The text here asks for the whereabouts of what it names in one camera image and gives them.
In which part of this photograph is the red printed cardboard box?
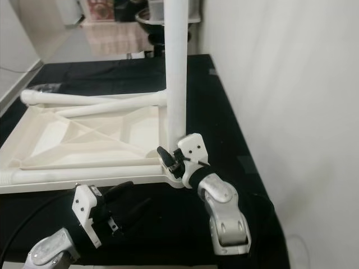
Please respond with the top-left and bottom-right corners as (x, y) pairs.
(84, 0), (116, 22)

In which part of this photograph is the black tablecloth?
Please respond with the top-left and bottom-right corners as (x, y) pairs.
(0, 54), (292, 267)

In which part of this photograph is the clear plastic storage box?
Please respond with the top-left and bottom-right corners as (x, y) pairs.
(149, 0), (200, 23)

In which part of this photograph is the black wall cable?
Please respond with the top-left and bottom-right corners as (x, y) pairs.
(0, 66), (41, 75)

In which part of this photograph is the black plastic bag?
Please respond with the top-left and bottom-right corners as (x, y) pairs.
(114, 0), (149, 23)

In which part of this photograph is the beige cloth covered side table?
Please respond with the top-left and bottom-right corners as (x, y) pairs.
(81, 20), (149, 57)

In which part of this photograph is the clear tape strip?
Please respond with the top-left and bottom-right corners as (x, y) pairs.
(31, 84), (59, 91)

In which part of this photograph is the cream plastic table top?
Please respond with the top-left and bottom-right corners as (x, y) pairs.
(0, 90), (188, 195)

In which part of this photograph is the black round stool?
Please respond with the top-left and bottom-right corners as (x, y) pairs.
(149, 31), (188, 58)

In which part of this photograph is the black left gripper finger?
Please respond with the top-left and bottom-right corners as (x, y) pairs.
(121, 197), (152, 224)
(104, 180), (135, 196)

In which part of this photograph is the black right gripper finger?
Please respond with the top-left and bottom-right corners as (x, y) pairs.
(157, 146), (176, 168)

